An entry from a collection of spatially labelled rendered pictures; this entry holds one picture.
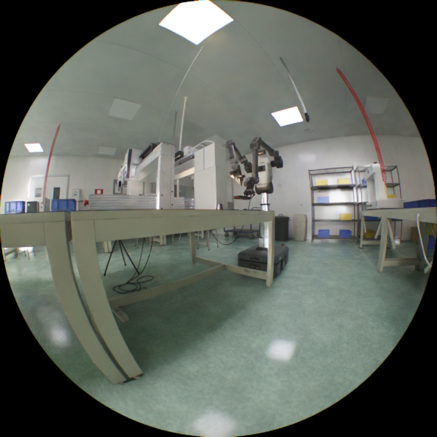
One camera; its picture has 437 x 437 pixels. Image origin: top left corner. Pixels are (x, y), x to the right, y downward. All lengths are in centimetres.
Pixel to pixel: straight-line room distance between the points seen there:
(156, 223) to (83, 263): 28
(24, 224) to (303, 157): 478
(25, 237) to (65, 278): 17
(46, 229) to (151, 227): 36
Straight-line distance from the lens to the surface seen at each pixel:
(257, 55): 240
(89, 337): 63
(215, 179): 96
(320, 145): 466
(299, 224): 395
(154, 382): 84
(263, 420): 74
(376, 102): 381
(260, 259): 169
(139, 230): 50
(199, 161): 111
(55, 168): 572
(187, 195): 604
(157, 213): 53
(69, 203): 367
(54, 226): 50
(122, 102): 315
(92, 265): 50
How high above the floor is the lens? 72
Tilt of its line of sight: 1 degrees down
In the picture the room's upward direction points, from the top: 2 degrees counter-clockwise
